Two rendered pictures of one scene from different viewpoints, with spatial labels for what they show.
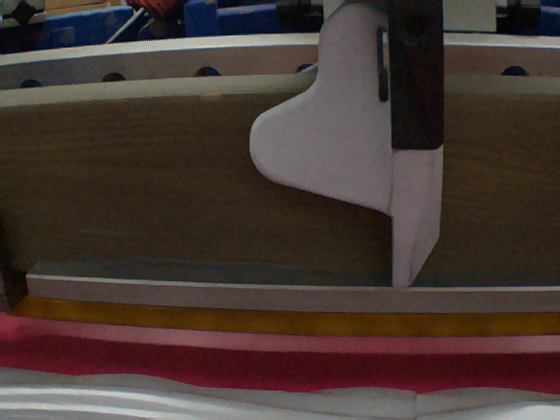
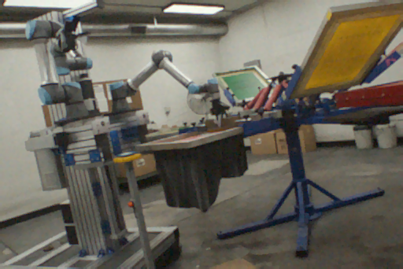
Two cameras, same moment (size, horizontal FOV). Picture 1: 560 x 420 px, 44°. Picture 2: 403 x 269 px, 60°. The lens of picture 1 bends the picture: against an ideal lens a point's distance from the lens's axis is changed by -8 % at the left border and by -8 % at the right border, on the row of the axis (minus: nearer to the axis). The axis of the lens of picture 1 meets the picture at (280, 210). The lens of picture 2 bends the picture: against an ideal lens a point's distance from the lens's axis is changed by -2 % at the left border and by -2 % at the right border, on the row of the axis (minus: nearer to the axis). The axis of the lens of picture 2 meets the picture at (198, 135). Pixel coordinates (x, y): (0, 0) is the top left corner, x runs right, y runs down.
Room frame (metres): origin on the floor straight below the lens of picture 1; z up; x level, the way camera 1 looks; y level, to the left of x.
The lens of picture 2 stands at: (-1.92, -1.55, 1.17)
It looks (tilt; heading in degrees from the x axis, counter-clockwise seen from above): 4 degrees down; 39
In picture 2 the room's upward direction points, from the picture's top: 11 degrees counter-clockwise
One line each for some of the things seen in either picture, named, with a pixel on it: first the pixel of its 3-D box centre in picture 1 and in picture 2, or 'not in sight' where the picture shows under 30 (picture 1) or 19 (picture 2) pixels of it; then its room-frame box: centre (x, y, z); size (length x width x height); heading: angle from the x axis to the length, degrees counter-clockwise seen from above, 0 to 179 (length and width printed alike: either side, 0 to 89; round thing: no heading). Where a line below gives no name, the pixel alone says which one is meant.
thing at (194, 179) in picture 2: not in sight; (178, 178); (-0.24, 0.04, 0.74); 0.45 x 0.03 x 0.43; 80
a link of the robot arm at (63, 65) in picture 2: not in sight; (64, 65); (-0.74, 0.29, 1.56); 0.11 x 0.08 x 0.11; 168
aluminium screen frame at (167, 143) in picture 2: not in sight; (204, 134); (0.04, -0.01, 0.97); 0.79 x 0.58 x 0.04; 170
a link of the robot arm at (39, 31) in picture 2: not in sight; (45, 62); (-0.70, 0.55, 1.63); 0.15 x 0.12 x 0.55; 168
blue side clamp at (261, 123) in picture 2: not in sight; (255, 125); (0.23, -0.33, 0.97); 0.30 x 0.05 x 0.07; 170
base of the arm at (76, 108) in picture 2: not in sight; (75, 109); (-0.57, 0.53, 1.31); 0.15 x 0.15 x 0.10
